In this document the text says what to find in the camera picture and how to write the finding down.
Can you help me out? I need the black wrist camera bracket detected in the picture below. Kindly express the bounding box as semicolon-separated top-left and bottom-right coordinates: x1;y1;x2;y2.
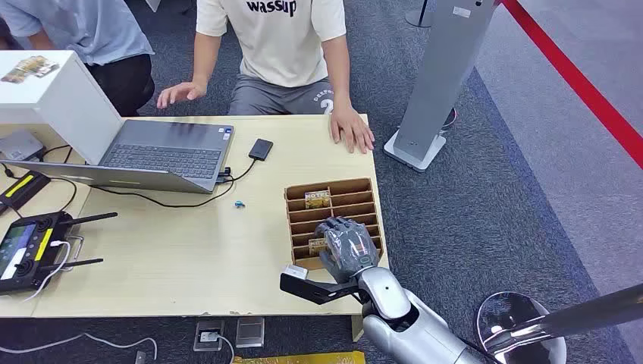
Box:
279;272;362;306

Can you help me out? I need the chrome stanchion pole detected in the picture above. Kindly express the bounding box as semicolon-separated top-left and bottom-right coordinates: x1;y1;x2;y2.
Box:
483;283;643;356

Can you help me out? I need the white box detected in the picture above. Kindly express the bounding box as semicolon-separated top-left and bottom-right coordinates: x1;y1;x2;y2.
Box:
0;49;124;166

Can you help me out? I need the white controller cable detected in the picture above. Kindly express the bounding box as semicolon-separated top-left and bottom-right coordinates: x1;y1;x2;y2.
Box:
22;240;72;303

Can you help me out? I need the person's left hand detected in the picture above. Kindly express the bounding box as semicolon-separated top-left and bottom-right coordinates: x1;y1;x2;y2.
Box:
329;102;376;155

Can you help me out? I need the thin black cable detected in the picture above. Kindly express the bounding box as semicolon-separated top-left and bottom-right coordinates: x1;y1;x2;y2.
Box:
39;144;79;213

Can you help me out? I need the stack of cards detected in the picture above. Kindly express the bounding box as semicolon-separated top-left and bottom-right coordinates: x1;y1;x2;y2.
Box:
1;55;61;84

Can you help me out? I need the black drive cable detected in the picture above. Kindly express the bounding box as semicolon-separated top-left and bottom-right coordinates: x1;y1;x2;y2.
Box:
217;158;258;185

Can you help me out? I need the floor socket cover plate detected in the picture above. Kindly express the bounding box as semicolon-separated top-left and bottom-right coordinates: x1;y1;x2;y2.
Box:
235;316;265;349

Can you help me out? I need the grey laptop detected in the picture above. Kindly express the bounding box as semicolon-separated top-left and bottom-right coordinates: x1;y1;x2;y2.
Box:
0;118;235;195

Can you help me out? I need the person's right hand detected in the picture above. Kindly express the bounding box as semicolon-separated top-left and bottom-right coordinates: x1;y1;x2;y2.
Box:
156;81;209;111

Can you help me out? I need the floor power socket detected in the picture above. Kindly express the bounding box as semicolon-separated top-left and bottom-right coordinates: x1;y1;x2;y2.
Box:
193;319;225;353

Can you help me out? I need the red barrier belt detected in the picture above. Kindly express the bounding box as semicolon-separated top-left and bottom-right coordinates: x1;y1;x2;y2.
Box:
501;0;643;171

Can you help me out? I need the black external drive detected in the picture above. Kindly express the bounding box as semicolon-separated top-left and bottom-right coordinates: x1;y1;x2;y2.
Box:
248;138;274;162

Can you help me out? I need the long black laptop cable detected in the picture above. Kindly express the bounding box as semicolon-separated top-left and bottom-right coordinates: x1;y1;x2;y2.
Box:
90;180;237;209

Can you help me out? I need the grey kiosk stand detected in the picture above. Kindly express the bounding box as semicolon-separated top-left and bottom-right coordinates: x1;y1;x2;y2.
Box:
384;0;499;174

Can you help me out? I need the small grey device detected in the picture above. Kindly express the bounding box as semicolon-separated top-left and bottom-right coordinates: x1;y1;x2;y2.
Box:
0;130;47;162

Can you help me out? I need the brown cardboard card holder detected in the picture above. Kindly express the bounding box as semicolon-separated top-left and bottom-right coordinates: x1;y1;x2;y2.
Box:
284;177;386;271

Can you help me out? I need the white plug cable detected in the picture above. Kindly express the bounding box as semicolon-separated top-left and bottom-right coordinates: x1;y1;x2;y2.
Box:
215;334;236;364

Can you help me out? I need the yellow strip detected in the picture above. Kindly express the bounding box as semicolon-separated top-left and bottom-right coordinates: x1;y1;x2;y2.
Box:
231;350;367;364

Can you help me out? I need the black device with yellow stripe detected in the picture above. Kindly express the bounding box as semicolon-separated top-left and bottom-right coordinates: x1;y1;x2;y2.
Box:
0;171;52;212

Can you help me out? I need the white floor cable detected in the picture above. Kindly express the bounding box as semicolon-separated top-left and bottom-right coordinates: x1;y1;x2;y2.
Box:
0;332;158;362

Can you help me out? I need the black remote controller with screen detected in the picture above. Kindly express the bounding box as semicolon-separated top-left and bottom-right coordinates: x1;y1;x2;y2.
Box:
0;211;119;296

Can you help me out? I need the chrome stanchion base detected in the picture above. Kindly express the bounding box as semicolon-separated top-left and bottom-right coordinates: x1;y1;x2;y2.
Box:
475;291;568;364

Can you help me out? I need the dark round stanchion base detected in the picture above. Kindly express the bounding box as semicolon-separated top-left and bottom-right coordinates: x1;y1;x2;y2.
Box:
404;0;436;29

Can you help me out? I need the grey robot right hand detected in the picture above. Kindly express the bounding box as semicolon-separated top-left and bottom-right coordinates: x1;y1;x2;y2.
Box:
315;216;381;285

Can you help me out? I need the person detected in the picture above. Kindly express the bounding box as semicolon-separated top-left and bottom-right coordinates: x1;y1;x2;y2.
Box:
156;0;376;155
0;0;156;118

